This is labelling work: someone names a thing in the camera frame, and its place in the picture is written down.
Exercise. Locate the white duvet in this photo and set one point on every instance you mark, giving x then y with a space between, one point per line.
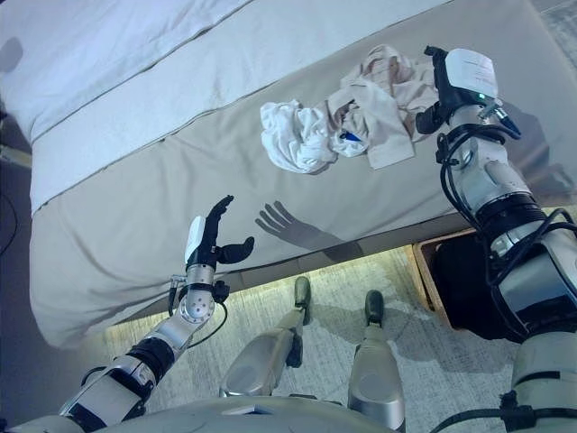
90 67

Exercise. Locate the tan upholstered bed base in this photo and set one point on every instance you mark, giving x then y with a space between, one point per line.
383 241

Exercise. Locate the blue garment tag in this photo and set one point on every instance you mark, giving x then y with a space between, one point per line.
350 135

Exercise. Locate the woven wooden basket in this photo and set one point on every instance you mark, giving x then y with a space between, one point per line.
428 279

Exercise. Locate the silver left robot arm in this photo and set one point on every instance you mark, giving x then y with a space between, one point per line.
189 309

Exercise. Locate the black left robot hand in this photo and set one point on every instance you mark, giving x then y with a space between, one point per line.
209 243

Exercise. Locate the silver robot leg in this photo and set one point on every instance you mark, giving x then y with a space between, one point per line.
374 374
257 356

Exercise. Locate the grey robot torso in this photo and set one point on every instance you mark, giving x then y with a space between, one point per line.
203 419

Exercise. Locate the beige bed cover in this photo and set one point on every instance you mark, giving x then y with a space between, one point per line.
180 158

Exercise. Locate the white garment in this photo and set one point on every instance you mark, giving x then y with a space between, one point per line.
306 135

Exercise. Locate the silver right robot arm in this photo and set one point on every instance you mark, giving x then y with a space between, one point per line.
496 180

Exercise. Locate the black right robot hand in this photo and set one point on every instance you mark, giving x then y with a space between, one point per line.
469 76

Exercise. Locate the beige garment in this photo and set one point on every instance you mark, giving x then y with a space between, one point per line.
387 135

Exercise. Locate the silver right robot leg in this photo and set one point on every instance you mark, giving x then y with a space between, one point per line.
374 374

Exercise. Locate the silver left robot leg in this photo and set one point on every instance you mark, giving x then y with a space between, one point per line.
257 356

